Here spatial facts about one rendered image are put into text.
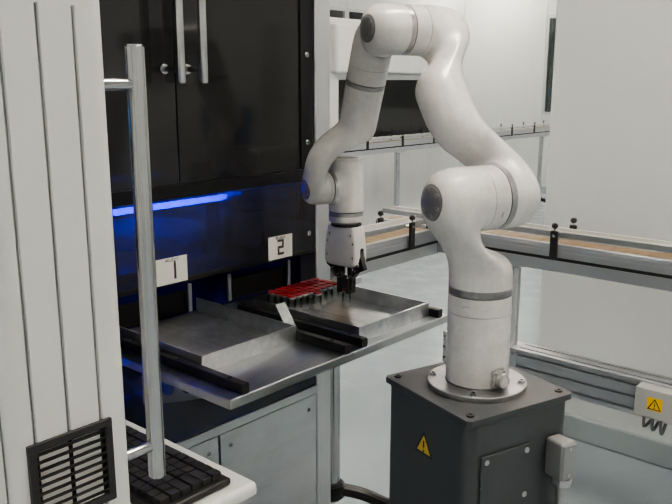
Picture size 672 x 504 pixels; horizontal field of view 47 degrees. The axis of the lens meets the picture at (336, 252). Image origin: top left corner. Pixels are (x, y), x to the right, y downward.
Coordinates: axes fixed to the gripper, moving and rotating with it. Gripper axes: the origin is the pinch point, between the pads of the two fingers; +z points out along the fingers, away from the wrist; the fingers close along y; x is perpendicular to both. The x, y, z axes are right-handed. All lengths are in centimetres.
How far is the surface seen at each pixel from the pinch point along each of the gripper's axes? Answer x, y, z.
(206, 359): -52, 9, 4
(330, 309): -4.5, -1.3, 5.8
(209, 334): -36.9, -8.4, 5.8
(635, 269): 84, 41, 5
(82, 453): -95, 38, -3
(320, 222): 9.4, -17.3, -12.4
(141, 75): -83, 37, -50
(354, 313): -3.2, 5.4, 5.8
